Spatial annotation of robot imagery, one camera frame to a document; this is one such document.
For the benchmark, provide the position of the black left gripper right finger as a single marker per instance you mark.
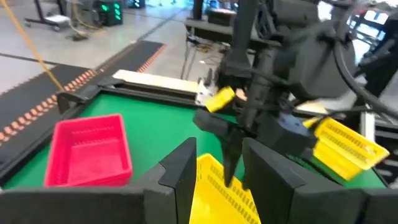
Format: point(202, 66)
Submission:
point(295, 202)

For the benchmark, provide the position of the light wooden board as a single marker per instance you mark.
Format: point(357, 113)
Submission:
point(155, 80)

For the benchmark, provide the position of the black floor mat orange edge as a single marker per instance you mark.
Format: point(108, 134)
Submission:
point(28, 99)
point(133, 56)

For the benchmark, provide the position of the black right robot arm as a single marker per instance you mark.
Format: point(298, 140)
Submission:
point(311, 62)

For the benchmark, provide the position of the black machine with green lights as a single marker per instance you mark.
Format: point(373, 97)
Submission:
point(110, 12)

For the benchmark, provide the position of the wheeled cart base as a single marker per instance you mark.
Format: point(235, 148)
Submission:
point(49, 20)

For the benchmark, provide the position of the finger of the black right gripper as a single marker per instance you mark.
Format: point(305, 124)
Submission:
point(232, 155)

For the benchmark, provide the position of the black table edge frame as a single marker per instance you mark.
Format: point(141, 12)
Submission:
point(93, 90)

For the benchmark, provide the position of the red plastic slotted basket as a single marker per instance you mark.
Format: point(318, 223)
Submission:
point(93, 184)
point(90, 149)

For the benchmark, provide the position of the yellow plastic slotted basket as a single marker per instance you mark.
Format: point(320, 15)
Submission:
point(335, 165)
point(219, 99)
point(351, 143)
point(214, 199)

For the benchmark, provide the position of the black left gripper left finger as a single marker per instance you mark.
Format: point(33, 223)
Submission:
point(168, 199)

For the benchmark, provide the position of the dark background workbench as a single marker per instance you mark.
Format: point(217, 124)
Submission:
point(211, 29)

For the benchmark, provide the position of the black background robot stand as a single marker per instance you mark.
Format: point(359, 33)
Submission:
point(381, 59)

